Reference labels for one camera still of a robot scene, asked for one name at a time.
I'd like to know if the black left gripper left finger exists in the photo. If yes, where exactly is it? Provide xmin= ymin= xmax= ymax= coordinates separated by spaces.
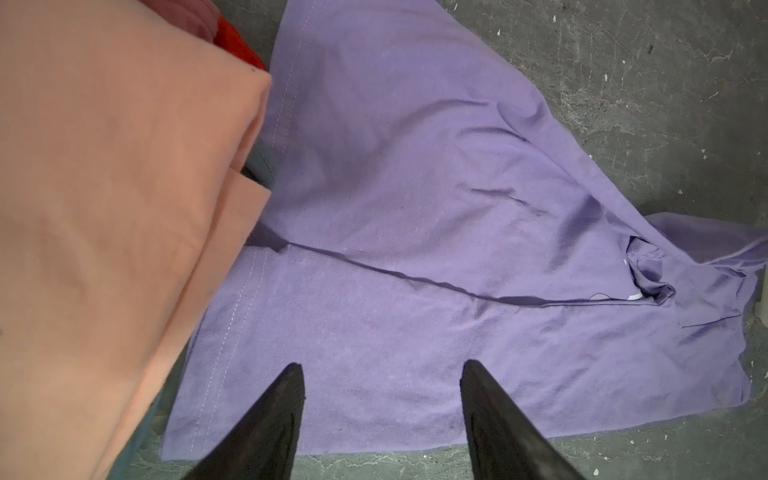
xmin=184 ymin=363 xmax=305 ymax=480

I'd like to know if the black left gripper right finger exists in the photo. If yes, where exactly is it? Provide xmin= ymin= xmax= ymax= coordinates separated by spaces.
xmin=460 ymin=359 xmax=583 ymax=480

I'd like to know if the purple t-shirt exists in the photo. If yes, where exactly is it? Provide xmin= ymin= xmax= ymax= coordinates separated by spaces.
xmin=161 ymin=1 xmax=767 ymax=460

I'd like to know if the grey-blue folded t-shirt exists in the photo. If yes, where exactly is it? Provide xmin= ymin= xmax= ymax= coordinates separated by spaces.
xmin=105 ymin=140 xmax=277 ymax=480

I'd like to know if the pink folded t-shirt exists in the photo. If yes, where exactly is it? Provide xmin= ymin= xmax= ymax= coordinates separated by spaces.
xmin=1 ymin=1 xmax=271 ymax=479

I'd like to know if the red folded t-shirt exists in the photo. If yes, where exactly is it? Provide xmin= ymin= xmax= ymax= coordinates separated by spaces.
xmin=141 ymin=0 xmax=267 ymax=71

